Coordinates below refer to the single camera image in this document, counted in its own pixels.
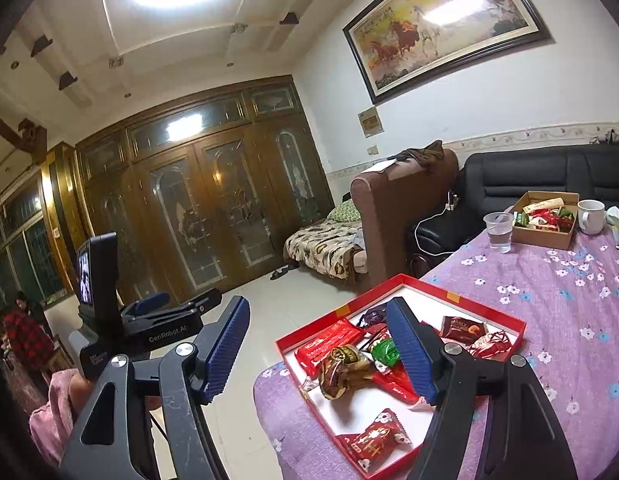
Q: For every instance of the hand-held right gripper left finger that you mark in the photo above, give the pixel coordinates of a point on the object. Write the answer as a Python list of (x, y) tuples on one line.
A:
[(224, 350)]

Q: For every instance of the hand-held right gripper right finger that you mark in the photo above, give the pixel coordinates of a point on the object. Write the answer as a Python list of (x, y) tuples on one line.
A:
[(409, 355)]

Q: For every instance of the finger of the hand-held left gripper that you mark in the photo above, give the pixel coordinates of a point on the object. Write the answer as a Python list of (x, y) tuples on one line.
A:
[(204, 300), (149, 302)]

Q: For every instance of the green snack packet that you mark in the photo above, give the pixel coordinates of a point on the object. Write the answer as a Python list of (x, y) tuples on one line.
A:
[(387, 352)]

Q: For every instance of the purple snack packet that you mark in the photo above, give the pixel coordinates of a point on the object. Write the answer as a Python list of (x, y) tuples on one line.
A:
[(373, 316)]

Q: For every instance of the dark red snack packet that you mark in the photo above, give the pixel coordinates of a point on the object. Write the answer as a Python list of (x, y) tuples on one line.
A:
[(459, 328)]

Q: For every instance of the red flowered snack packet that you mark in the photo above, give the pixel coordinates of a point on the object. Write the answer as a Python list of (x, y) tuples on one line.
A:
[(489, 345), (374, 440)]

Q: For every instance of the large red gold-print snack packet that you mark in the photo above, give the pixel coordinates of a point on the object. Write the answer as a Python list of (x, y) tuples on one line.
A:
[(327, 345)]

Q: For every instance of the red snack tray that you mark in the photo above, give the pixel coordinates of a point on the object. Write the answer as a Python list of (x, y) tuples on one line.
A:
[(349, 412)]

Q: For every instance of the person's left hand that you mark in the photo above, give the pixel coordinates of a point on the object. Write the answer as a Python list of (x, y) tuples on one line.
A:
[(83, 391)]

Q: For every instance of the dark slipper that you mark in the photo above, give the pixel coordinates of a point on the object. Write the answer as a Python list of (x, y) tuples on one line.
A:
[(282, 273)]

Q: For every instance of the wooden glass-door wardrobe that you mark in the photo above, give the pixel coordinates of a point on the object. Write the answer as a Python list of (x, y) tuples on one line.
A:
[(214, 185)]

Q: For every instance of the patterned blanket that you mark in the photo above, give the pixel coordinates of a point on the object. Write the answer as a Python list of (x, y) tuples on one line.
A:
[(319, 247)]

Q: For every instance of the brown armchair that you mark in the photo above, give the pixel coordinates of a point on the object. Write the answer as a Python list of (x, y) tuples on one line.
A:
[(389, 220)]

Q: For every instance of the wooden framed glass doors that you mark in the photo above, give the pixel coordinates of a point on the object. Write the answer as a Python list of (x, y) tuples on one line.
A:
[(19, 240)]

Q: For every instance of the clear plastic water cup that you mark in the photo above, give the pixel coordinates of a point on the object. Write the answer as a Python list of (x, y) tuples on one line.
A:
[(498, 237)]

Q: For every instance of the green pillow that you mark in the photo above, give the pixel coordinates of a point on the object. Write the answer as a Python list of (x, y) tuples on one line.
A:
[(345, 211)]

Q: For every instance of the purple floral tablecloth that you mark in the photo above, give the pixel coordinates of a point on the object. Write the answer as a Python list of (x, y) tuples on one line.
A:
[(564, 310)]

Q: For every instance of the brown cardboard box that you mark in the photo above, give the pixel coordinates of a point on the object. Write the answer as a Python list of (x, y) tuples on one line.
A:
[(539, 237)]

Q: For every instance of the white paper sheet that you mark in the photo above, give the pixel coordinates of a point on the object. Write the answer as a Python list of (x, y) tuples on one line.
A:
[(387, 165)]

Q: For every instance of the pile of assorted snack packets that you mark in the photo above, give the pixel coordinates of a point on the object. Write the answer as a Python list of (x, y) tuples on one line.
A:
[(544, 217)]

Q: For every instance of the olive brown cloth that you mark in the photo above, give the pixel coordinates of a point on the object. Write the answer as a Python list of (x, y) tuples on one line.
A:
[(424, 155)]

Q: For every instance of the black leather sofa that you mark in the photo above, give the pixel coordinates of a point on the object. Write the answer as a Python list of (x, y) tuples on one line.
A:
[(514, 170)]

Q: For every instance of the white mug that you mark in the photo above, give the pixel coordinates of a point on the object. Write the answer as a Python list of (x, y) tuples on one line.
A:
[(592, 217)]

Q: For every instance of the dark cloth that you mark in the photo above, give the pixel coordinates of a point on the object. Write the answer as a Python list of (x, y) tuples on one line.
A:
[(612, 137)]

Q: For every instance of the framed horse painting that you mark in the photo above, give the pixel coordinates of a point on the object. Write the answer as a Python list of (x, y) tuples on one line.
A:
[(439, 25)]

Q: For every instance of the wall socket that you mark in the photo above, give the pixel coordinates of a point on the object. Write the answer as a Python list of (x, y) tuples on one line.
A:
[(372, 150)]

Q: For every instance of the yellow wall sticker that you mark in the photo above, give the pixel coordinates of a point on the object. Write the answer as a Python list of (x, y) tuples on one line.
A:
[(370, 121)]

